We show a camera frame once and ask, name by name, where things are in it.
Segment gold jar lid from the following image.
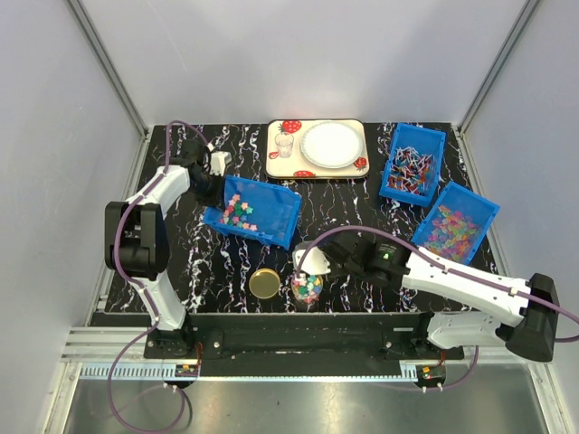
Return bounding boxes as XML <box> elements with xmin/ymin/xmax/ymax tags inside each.
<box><xmin>249</xmin><ymin>268</ymin><xmax>280</xmax><ymax>299</ymax></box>

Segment aluminium front rail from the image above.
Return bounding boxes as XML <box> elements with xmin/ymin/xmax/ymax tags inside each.
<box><xmin>61</xmin><ymin>327</ymin><xmax>553</xmax><ymax>381</ymax></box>

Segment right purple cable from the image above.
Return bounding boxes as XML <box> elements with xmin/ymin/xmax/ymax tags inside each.
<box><xmin>294</xmin><ymin>225</ymin><xmax>579</xmax><ymax>392</ymax></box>

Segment blue bin of star candies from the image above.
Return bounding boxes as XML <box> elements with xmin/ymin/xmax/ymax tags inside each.
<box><xmin>203</xmin><ymin>175</ymin><xmax>302</xmax><ymax>250</ymax></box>

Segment clear drinking glass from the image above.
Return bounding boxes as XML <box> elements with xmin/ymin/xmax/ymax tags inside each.
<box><xmin>274</xmin><ymin>132</ymin><xmax>294</xmax><ymax>158</ymax></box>

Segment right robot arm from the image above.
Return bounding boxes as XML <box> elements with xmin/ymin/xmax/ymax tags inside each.
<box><xmin>318</xmin><ymin>231</ymin><xmax>559</xmax><ymax>363</ymax></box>

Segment blue bin of lollipops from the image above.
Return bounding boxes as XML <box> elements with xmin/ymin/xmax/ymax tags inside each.
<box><xmin>379</xmin><ymin>123</ymin><xmax>446</xmax><ymax>207</ymax></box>

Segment blue bin of gummy candies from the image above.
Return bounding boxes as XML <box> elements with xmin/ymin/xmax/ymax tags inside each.
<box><xmin>412</xmin><ymin>182</ymin><xmax>500</xmax><ymax>265</ymax></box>

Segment strawberry pattern tray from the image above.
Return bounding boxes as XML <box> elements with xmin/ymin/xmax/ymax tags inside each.
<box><xmin>265</xmin><ymin>119</ymin><xmax>370</xmax><ymax>180</ymax></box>

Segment aluminium corner post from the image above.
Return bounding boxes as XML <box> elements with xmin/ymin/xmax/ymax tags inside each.
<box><xmin>64</xmin><ymin>0</ymin><xmax>148</xmax><ymax>138</ymax></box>
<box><xmin>458</xmin><ymin>0</ymin><xmax>543</xmax><ymax>134</ymax></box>

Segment white plate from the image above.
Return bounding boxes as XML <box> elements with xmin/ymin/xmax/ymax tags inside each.
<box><xmin>300</xmin><ymin>121</ymin><xmax>364</xmax><ymax>169</ymax></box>

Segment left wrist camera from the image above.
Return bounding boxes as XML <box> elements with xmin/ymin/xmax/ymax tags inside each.
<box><xmin>210</xmin><ymin>151</ymin><xmax>232</xmax><ymax>176</ymax></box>

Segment right aluminium corner post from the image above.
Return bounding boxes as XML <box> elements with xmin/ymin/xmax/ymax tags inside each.
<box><xmin>458</xmin><ymin>0</ymin><xmax>543</xmax><ymax>134</ymax></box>

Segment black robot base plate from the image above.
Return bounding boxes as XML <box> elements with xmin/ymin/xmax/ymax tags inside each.
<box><xmin>144</xmin><ymin>313</ymin><xmax>464</xmax><ymax>360</ymax></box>

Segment clear plastic jar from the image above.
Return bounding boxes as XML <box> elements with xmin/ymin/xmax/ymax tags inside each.
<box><xmin>290</xmin><ymin>272</ymin><xmax>324</xmax><ymax>312</ymax></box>

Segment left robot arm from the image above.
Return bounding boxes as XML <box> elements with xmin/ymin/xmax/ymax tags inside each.
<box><xmin>105</xmin><ymin>143</ymin><xmax>232</xmax><ymax>358</ymax></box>

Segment scooped star candies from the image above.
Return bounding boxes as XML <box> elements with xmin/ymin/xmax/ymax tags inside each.
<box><xmin>291</xmin><ymin>274</ymin><xmax>323</xmax><ymax>304</ymax></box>

